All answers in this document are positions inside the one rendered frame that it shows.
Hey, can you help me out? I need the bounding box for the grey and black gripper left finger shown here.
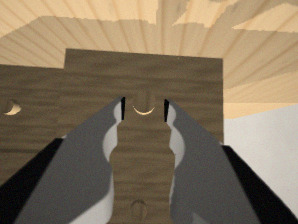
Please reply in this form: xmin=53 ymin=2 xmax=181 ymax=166
xmin=0 ymin=96 xmax=125 ymax=224

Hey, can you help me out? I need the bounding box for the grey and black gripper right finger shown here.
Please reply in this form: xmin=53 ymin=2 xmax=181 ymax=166
xmin=164 ymin=99 xmax=298 ymax=224

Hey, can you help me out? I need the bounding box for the dark brown chest of drawers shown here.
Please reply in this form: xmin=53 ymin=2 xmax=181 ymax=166
xmin=0 ymin=64 xmax=63 ymax=159

